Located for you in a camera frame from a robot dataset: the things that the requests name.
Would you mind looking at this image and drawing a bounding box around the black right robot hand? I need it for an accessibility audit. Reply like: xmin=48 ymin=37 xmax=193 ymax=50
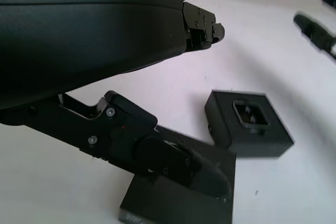
xmin=292 ymin=0 xmax=336 ymax=64

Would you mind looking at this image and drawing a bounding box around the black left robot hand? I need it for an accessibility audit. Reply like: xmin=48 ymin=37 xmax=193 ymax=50
xmin=0 ymin=0 xmax=232 ymax=199

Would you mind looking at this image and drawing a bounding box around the black lid with RealSense print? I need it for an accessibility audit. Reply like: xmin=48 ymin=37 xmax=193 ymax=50
xmin=119 ymin=125 xmax=239 ymax=224

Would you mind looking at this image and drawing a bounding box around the black camera box base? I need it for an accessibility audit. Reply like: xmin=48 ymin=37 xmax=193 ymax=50
xmin=204 ymin=88 xmax=295 ymax=158

